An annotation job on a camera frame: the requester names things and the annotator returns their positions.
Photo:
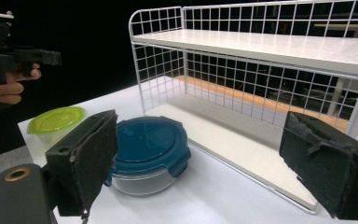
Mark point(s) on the glass container with blue lid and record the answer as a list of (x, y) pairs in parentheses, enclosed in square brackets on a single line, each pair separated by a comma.
[(149, 140)]

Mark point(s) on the white table sheet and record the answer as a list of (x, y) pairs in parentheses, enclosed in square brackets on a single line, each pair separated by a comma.
[(214, 199)]

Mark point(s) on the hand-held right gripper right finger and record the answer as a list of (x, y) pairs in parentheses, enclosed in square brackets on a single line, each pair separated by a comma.
[(332, 161)]

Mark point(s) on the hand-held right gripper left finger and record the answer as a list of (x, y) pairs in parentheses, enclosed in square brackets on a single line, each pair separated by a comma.
[(87, 155)]

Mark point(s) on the round container with green lid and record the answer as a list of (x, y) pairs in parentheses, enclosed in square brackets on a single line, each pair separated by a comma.
[(56, 119)]

